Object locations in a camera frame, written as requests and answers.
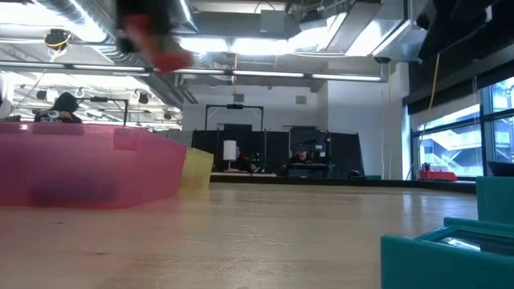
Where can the red digital clock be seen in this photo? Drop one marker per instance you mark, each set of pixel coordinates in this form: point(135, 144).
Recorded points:
point(168, 56)

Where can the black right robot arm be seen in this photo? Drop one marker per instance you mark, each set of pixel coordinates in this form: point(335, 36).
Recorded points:
point(449, 28)

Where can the person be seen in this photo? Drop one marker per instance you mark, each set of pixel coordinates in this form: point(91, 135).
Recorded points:
point(242, 160)
point(299, 157)
point(60, 110)

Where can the grey ceiling box unit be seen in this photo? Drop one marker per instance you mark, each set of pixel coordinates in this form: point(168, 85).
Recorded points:
point(273, 22)

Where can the long ceiling light bar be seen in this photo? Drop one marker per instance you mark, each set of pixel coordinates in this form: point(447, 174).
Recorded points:
point(265, 74)

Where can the red translucent plastic tray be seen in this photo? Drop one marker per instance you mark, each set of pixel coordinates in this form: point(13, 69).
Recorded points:
point(80, 160)

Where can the white cylindrical lamp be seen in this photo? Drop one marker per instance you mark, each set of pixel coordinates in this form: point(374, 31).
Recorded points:
point(229, 150)

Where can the yellow translucent plastic tray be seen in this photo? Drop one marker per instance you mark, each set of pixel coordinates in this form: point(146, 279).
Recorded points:
point(198, 168)

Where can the wooden table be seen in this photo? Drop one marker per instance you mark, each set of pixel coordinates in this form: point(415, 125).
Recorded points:
point(241, 174)

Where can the black partition panels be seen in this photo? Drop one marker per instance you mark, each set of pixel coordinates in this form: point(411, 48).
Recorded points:
point(345, 152)

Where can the black dome object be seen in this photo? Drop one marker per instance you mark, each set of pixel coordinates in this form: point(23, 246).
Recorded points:
point(355, 174)

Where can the red box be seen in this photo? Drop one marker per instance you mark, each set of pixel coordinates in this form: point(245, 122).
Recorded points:
point(437, 176)

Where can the silver round ceiling duct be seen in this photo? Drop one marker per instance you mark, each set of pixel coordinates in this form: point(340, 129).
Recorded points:
point(182, 12)

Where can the black gantry frame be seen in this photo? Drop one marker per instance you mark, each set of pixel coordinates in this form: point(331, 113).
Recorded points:
point(96, 99)
point(235, 106)

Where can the grey wall vent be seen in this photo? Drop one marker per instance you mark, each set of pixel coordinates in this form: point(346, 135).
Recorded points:
point(238, 97)
point(300, 99)

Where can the black aluminium table frame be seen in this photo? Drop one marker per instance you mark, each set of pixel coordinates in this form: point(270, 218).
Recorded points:
point(321, 182)

